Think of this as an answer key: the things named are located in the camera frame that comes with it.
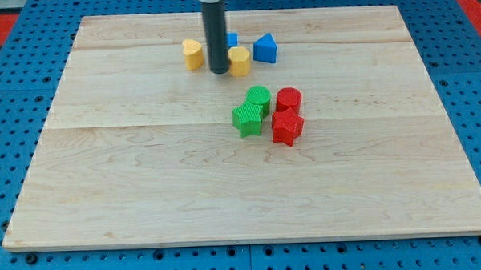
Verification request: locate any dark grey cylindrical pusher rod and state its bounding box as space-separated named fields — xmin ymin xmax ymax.
xmin=201 ymin=0 xmax=229 ymax=74

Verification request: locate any blue triangle block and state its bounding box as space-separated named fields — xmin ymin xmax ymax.
xmin=253 ymin=33 xmax=277 ymax=64

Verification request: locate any blue cube block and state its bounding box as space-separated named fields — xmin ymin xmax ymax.
xmin=227 ymin=33 xmax=238 ymax=48

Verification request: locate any yellow heart block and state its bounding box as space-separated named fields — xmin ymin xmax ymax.
xmin=182 ymin=39 xmax=204 ymax=71

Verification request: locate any yellow hexagon block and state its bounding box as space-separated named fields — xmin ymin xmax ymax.
xmin=228 ymin=46 xmax=251 ymax=77

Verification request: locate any green cylinder block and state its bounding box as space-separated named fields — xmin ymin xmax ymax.
xmin=245 ymin=86 xmax=271 ymax=118

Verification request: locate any green star block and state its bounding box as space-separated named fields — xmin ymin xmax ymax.
xmin=232 ymin=101 xmax=263 ymax=137

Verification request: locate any red cylinder block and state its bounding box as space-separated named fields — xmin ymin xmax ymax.
xmin=276 ymin=87 xmax=302 ymax=115

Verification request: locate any red star block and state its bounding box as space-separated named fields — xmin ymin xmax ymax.
xmin=271 ymin=108 xmax=305 ymax=147

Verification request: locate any light wooden board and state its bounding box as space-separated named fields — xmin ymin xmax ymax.
xmin=2 ymin=6 xmax=481 ymax=252

